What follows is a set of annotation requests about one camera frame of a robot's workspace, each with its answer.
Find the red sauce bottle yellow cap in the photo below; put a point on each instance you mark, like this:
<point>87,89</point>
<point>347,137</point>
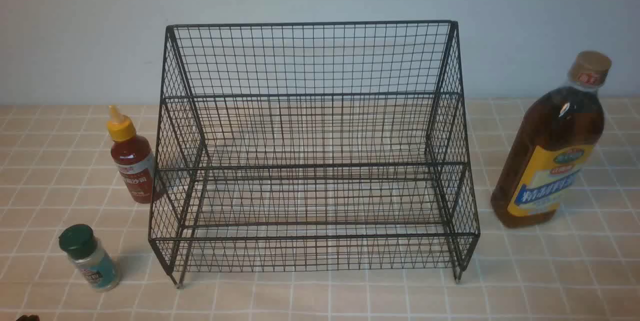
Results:
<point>132,156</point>

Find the large brown oil bottle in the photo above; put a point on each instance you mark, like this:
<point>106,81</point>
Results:
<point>557,135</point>

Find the pepper shaker green cap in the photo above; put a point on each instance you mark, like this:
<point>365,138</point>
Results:
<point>88,256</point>

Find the dark object at corner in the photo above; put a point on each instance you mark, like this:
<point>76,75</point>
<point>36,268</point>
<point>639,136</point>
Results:
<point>29,317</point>

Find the black wire mesh rack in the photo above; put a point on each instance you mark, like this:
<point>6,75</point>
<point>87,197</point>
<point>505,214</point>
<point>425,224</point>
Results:
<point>313,146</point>

